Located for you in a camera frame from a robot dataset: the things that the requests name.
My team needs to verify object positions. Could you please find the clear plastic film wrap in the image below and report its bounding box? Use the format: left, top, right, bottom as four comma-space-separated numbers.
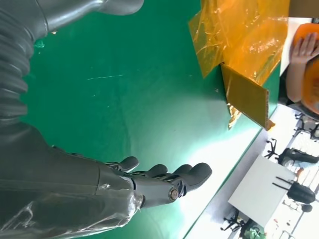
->
0, 184, 145, 239

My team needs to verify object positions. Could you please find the ribbed grey right arm sleeve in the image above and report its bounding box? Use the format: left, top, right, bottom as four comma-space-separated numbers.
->
0, 0, 48, 136

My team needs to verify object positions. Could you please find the black office chair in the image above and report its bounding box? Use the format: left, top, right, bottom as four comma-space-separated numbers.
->
221, 208, 252, 239
263, 138, 319, 167
293, 111, 319, 141
272, 175, 317, 205

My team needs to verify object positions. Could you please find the brown cardboard piece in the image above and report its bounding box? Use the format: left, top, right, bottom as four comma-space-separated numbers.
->
221, 63, 276, 131

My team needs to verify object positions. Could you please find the white board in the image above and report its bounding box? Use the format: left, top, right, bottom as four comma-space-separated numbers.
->
228, 155, 296, 228

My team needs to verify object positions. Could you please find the orange transparent film sheet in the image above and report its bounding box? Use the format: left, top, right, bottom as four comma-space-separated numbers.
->
188, 0, 291, 130

